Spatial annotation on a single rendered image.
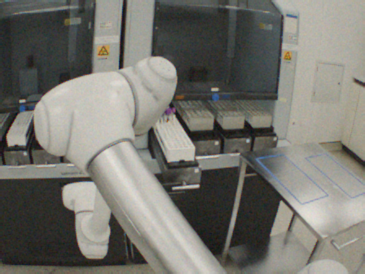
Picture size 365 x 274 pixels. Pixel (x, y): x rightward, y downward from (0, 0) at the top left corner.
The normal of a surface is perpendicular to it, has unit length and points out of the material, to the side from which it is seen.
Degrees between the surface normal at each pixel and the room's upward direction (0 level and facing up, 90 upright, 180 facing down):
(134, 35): 90
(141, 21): 90
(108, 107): 39
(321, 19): 90
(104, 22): 90
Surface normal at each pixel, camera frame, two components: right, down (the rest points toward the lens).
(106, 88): 0.56, -0.44
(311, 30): 0.25, 0.42
